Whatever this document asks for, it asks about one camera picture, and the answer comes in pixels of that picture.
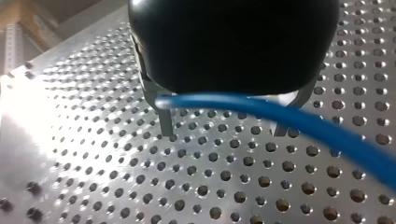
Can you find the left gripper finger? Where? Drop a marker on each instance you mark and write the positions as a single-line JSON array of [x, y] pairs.
[[165, 119]]

